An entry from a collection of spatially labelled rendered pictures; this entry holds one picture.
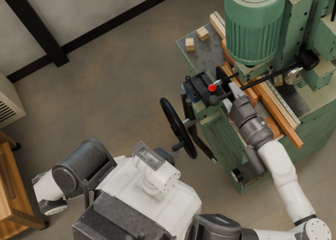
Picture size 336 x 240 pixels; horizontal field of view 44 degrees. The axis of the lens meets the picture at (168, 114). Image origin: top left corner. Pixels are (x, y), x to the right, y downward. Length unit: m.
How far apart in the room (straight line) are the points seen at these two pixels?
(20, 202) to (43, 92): 0.82
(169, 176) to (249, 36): 0.52
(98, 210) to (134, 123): 1.63
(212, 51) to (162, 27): 1.25
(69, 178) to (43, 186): 0.21
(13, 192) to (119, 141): 0.69
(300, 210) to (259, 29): 0.53
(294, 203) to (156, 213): 0.41
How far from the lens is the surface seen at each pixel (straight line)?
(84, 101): 2.84
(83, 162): 1.16
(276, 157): 1.27
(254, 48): 1.35
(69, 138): 2.77
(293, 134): 1.58
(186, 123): 1.72
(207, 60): 1.75
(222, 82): 1.64
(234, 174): 1.78
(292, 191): 1.27
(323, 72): 1.54
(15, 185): 2.61
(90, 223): 1.07
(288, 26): 1.39
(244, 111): 1.32
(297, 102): 1.79
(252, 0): 1.20
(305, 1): 1.33
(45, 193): 1.35
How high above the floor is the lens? 2.41
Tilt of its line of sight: 65 degrees down
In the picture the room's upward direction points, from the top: 20 degrees counter-clockwise
